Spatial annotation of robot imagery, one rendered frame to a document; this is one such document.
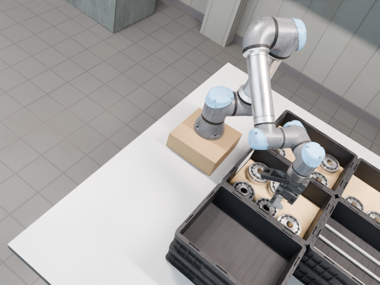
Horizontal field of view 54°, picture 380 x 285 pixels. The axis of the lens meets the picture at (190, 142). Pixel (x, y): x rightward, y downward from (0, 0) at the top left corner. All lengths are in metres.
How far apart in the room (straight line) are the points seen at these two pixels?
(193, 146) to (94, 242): 0.60
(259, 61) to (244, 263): 0.73
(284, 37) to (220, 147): 0.61
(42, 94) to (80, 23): 0.96
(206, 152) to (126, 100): 1.39
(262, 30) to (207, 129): 0.57
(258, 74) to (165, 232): 0.73
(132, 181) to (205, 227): 0.41
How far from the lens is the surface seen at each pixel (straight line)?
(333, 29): 3.52
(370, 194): 1.94
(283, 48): 1.47
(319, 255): 1.49
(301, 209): 1.69
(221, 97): 1.66
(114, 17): 3.54
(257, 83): 1.34
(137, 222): 1.58
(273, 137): 1.31
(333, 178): 1.88
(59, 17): 3.77
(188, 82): 3.26
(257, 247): 1.51
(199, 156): 1.72
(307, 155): 1.30
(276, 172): 1.46
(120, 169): 1.71
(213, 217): 1.51
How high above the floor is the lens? 2.10
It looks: 49 degrees down
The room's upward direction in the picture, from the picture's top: 19 degrees clockwise
